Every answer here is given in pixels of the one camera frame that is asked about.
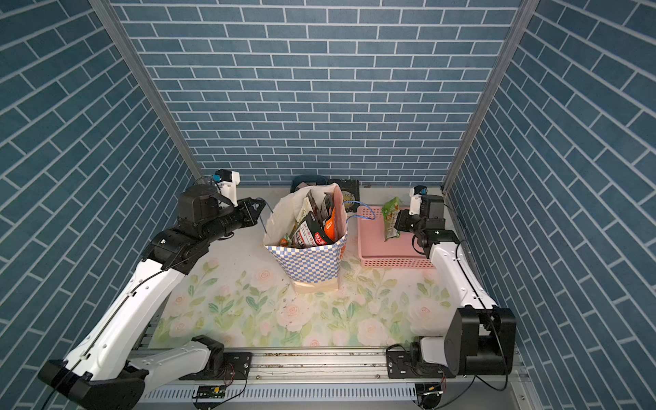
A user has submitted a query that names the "blue checkered paper bag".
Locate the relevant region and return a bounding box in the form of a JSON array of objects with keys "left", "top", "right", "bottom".
[{"left": 263, "top": 184, "right": 348, "bottom": 293}]

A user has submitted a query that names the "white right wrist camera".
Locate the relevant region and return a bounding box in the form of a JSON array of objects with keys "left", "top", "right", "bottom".
[{"left": 409, "top": 184, "right": 428, "bottom": 215}]

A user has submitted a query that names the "aluminium right corner post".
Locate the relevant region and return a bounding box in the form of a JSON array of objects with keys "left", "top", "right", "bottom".
[{"left": 441, "top": 0, "right": 542, "bottom": 193}]

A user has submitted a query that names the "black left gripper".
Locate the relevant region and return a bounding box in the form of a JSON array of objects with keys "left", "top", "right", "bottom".
[{"left": 199, "top": 196, "right": 268, "bottom": 244}]

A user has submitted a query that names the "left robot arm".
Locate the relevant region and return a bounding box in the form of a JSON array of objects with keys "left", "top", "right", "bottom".
[{"left": 38, "top": 183, "right": 267, "bottom": 409}]

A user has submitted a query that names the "aluminium corner post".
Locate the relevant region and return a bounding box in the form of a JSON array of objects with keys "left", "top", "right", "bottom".
[
  {"left": 89, "top": 0, "right": 203, "bottom": 179},
  {"left": 441, "top": 0, "right": 542, "bottom": 193}
]

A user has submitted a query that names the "green circuit board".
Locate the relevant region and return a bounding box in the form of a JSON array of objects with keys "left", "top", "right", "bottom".
[{"left": 192, "top": 385, "right": 227, "bottom": 401}]

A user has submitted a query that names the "dark brown condiment packet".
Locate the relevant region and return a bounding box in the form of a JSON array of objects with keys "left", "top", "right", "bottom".
[{"left": 290, "top": 194, "right": 314, "bottom": 237}]

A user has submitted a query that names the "orange condiment packet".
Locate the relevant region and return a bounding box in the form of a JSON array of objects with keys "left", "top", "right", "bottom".
[{"left": 324, "top": 208, "right": 338, "bottom": 244}]

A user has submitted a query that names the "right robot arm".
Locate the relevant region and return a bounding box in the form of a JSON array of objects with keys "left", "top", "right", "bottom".
[{"left": 395, "top": 186, "right": 517, "bottom": 378}]

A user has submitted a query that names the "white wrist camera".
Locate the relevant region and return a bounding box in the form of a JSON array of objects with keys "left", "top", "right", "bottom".
[
  {"left": 213, "top": 169, "right": 240, "bottom": 206},
  {"left": 409, "top": 184, "right": 428, "bottom": 215}
]

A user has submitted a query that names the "teal plastic bin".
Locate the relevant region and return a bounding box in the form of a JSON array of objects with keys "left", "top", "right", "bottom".
[{"left": 290, "top": 174, "right": 328, "bottom": 193}]

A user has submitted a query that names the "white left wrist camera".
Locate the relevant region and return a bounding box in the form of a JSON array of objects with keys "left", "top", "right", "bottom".
[{"left": 213, "top": 169, "right": 240, "bottom": 206}]

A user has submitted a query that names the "cream yellow condiment packet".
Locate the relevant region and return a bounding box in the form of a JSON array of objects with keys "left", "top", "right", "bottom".
[{"left": 290, "top": 212, "right": 335, "bottom": 249}]

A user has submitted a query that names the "aluminium left corner post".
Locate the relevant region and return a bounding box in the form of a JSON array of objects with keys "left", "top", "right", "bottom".
[{"left": 89, "top": 0, "right": 203, "bottom": 179}]

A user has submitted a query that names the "green condiment packet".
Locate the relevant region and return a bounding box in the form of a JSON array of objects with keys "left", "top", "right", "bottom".
[{"left": 381, "top": 196, "right": 401, "bottom": 242}]

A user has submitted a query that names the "black red condiment packet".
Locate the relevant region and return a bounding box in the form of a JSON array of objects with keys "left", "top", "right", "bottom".
[{"left": 319, "top": 192, "right": 334, "bottom": 220}]

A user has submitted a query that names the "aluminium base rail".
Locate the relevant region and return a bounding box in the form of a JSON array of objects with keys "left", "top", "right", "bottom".
[{"left": 137, "top": 346, "right": 529, "bottom": 385}]

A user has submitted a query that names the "pink plastic basket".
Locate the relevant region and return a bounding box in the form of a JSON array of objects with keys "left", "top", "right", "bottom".
[{"left": 357, "top": 205, "right": 434, "bottom": 269}]

